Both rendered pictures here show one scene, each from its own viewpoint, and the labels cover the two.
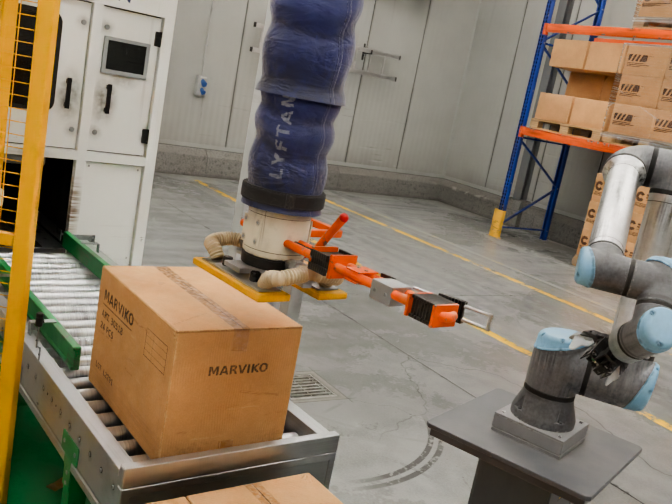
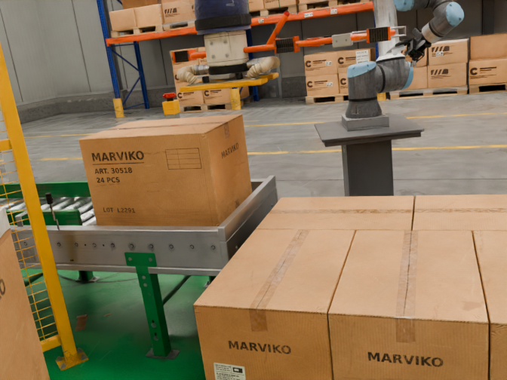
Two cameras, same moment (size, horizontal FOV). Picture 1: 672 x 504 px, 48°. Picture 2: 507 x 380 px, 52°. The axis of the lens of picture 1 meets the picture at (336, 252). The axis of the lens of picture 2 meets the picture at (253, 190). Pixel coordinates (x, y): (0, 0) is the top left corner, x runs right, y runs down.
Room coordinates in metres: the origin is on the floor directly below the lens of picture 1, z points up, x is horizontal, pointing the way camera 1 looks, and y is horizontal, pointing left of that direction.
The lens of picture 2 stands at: (0.15, 1.25, 1.27)
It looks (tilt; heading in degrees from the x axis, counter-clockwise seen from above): 16 degrees down; 329
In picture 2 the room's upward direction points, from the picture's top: 7 degrees counter-clockwise
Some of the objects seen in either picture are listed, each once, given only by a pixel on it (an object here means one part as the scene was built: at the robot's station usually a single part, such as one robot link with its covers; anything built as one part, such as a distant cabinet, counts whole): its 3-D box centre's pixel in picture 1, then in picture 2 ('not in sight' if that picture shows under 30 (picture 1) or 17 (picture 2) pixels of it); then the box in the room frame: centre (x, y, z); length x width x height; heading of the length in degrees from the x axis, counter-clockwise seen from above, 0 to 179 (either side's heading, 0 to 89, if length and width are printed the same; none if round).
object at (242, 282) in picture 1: (240, 272); (222, 81); (1.96, 0.24, 1.12); 0.34 x 0.10 x 0.05; 41
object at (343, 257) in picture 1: (332, 262); (287, 44); (1.83, 0.00, 1.23); 0.10 x 0.08 x 0.06; 131
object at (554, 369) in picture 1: (560, 360); (363, 79); (2.16, -0.71, 0.99); 0.17 x 0.15 x 0.18; 72
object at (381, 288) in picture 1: (390, 292); (342, 40); (1.67, -0.14, 1.22); 0.07 x 0.07 x 0.04; 41
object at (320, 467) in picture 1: (233, 490); (253, 226); (1.99, 0.16, 0.47); 0.70 x 0.03 x 0.15; 129
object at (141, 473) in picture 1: (238, 457); (250, 203); (2.00, 0.16, 0.58); 0.70 x 0.03 x 0.06; 129
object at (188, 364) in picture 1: (188, 354); (170, 170); (2.27, 0.39, 0.75); 0.60 x 0.40 x 0.40; 38
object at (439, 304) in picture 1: (431, 309); (379, 34); (1.57, -0.22, 1.23); 0.08 x 0.07 x 0.05; 41
